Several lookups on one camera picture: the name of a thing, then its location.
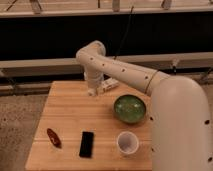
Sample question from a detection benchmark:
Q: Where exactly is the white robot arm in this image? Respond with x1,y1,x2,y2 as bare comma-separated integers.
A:
76,41,213,171

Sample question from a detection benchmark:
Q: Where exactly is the green ceramic bowl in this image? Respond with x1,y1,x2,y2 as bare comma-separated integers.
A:
113,94,146,124

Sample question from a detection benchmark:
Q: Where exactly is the white small bottle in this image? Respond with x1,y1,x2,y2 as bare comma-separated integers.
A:
101,78,119,92

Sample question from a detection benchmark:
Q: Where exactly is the wooden cutting board table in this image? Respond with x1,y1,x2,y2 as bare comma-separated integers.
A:
25,81,152,171

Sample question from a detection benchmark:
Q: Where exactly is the black rectangular phone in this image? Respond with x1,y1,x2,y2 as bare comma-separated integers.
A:
79,131,94,158

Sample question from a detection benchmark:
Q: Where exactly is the dark red chili pepper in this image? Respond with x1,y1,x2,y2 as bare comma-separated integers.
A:
47,128,62,148

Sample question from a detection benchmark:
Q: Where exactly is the white paper cup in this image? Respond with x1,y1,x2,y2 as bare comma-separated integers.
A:
116,131,140,156

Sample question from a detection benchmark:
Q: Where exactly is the black hanging cable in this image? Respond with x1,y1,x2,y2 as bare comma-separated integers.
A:
113,5,135,60

